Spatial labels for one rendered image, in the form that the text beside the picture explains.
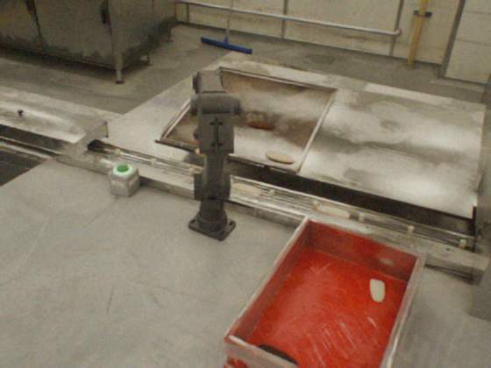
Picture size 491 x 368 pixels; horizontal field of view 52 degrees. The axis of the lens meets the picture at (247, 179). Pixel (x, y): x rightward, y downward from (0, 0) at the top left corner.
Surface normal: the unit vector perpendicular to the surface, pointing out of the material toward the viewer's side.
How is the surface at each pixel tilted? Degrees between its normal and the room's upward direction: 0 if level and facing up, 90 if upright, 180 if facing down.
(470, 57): 90
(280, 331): 0
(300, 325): 0
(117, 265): 0
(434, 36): 90
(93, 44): 90
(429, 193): 10
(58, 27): 90
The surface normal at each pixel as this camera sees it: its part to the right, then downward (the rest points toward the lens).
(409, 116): -0.03, -0.73
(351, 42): -0.38, 0.51
